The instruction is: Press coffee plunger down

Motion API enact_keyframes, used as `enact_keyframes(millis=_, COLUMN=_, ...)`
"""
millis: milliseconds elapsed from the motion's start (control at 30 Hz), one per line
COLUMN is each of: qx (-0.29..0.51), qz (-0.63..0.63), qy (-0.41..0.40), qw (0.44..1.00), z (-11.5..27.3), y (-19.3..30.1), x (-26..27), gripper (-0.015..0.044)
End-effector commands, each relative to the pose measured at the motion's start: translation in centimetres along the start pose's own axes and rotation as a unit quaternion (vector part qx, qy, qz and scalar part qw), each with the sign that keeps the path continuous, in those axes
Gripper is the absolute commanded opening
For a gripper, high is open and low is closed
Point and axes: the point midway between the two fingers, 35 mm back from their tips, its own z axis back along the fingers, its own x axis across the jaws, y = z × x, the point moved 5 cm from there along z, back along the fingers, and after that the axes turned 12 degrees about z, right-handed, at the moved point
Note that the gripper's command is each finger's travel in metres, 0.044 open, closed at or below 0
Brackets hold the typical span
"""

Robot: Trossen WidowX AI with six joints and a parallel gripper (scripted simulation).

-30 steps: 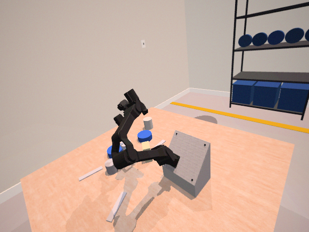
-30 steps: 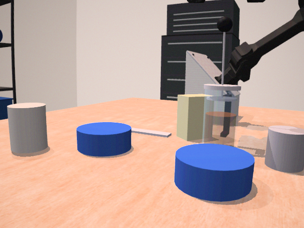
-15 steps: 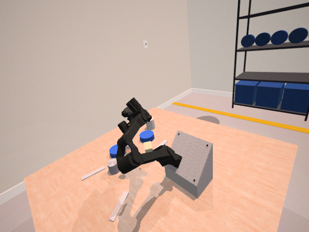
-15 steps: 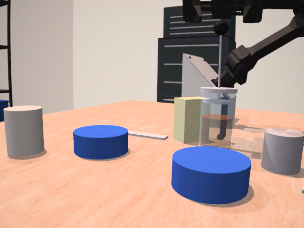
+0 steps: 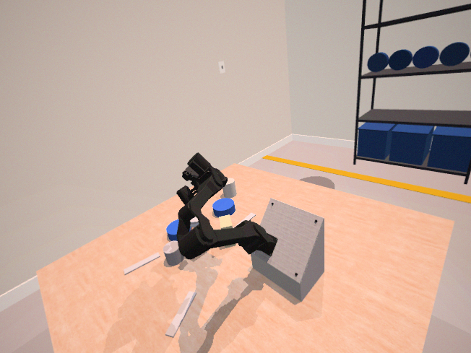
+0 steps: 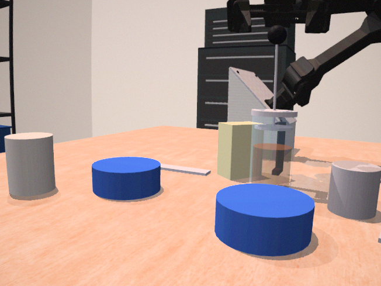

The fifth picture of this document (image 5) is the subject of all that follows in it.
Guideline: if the blue cylinder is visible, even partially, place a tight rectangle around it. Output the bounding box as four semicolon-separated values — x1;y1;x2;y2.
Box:
166;219;179;241
212;198;236;217

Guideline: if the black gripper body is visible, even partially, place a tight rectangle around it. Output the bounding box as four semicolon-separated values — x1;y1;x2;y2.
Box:
176;183;198;205

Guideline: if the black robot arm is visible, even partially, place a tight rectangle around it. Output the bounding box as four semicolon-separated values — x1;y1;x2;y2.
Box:
177;152;277;259

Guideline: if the pale yellow rectangular block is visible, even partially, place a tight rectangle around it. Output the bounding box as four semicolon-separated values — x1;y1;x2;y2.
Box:
219;215;236;248

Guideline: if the glass coffee press with black knob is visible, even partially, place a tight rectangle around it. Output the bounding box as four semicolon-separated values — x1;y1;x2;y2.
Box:
190;217;199;231

